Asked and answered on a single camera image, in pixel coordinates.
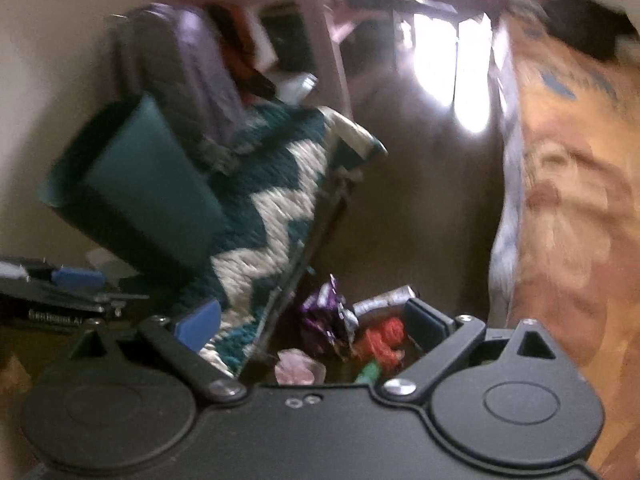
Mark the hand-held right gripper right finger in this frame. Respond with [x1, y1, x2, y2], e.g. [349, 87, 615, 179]
[382, 298, 571, 396]

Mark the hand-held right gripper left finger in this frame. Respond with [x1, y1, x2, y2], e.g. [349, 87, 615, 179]
[67, 297, 248, 404]

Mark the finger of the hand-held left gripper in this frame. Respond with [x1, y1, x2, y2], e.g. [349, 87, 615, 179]
[30, 285, 151, 312]
[0, 258, 105, 288]

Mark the beige stick packet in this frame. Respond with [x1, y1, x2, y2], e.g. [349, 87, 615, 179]
[353, 285, 417, 315]

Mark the purple white snack bag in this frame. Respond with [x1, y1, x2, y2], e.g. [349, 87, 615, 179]
[300, 275, 358, 361]

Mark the tissue paper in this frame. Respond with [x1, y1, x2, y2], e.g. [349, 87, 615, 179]
[274, 349, 327, 386]

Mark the dark teal trash bin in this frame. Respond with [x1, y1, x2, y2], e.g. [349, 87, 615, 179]
[42, 92, 231, 286]

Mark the orange red wrapper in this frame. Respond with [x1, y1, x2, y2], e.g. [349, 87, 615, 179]
[351, 315, 407, 364]

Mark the small green wrapper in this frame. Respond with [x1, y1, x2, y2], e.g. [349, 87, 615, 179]
[354, 361, 384, 385]

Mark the teal white zigzag rug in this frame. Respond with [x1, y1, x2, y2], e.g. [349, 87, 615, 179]
[170, 104, 388, 378]

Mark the orange patterned blanket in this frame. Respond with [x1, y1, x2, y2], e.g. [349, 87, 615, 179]
[492, 0, 640, 480]

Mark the grey purple backpack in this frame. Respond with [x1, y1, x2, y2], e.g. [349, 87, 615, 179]
[107, 2, 247, 173]

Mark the white plastic container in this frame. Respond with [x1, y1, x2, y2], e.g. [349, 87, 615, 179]
[279, 72, 319, 107]

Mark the pink wooden table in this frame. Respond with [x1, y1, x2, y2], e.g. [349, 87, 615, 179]
[177, 0, 401, 122]

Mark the dark cloth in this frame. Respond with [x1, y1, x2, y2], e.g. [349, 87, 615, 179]
[540, 0, 640, 61]

